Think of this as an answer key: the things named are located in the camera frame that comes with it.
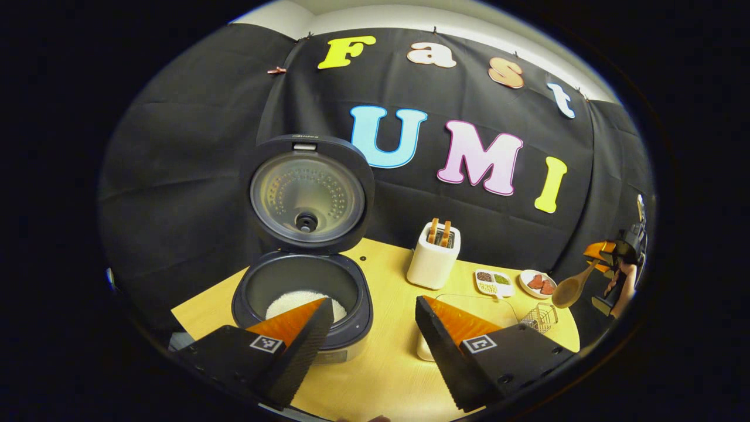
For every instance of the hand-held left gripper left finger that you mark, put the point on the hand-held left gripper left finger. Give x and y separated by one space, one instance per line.
304 346

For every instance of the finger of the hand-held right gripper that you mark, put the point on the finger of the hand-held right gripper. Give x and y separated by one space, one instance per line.
606 266
599 249

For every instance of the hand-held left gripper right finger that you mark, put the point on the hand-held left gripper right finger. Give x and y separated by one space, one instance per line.
439 346

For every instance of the white rice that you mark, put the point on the white rice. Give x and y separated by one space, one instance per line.
287 305

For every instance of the wooden spoon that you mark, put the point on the wooden spoon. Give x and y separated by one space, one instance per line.
567 290

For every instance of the dark blue rice cooker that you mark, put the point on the dark blue rice cooker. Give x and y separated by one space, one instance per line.
304 234

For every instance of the red heart-shaped meat piece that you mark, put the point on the red heart-shaped meat piece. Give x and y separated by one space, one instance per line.
547 287
535 282

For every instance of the white toaster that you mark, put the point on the white toaster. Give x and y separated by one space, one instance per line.
432 266

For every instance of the round white plate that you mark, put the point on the round white plate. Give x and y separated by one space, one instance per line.
524 284

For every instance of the white divided bean dish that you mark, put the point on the white divided bean dish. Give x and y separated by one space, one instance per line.
504 287

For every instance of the toasted bread slice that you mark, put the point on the toasted bread slice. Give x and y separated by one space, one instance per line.
433 231
446 234

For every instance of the pink cloth clip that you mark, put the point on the pink cloth clip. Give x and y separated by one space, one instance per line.
276 70

